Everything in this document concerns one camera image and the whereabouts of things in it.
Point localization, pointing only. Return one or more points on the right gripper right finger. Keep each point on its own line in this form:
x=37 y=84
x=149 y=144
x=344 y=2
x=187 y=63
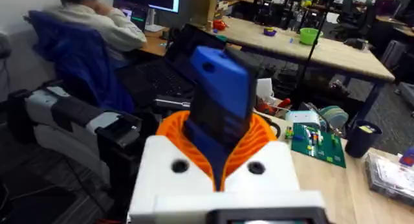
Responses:
x=268 y=172

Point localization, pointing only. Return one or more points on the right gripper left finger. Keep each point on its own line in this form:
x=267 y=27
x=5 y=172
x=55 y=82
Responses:
x=161 y=172

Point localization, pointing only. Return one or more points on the green board with toy blocks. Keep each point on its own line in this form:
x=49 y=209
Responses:
x=320 y=146

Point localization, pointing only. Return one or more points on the white and blue box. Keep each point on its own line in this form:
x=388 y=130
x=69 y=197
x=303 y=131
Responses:
x=302 y=118

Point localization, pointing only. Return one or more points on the heap of red tools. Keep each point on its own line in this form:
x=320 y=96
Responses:
x=271 y=105

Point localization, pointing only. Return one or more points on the pale green tape roll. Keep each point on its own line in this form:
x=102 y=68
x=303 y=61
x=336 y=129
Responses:
x=334 y=116

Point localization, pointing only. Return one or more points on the black laptop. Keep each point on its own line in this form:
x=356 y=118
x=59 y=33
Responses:
x=155 y=78

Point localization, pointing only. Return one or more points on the dark blue cup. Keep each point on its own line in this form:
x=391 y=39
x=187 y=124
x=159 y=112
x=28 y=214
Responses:
x=360 y=141

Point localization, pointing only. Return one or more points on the clear plastic box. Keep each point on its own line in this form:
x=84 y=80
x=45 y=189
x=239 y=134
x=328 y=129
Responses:
x=391 y=178

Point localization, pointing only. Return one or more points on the black tripod stand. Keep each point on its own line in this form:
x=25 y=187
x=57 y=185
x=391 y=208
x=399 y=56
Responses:
x=312 y=52

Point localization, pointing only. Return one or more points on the wooden work table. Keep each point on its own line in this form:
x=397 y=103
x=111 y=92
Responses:
x=339 y=55

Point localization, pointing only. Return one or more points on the purple toy bowl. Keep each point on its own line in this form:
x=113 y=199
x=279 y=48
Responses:
x=269 y=32

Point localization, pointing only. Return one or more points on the green bowl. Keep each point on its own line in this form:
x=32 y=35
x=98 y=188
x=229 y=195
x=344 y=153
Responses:
x=309 y=36

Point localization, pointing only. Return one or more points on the blue office chair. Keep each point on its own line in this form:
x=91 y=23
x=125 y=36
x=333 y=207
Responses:
x=81 y=55

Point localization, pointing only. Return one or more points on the person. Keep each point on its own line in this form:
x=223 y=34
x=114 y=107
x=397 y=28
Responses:
x=113 y=26

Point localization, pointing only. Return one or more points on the red toy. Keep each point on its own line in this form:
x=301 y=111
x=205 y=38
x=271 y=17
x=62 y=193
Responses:
x=219 y=25

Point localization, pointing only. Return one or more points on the black office chair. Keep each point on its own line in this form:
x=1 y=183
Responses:
x=354 y=18

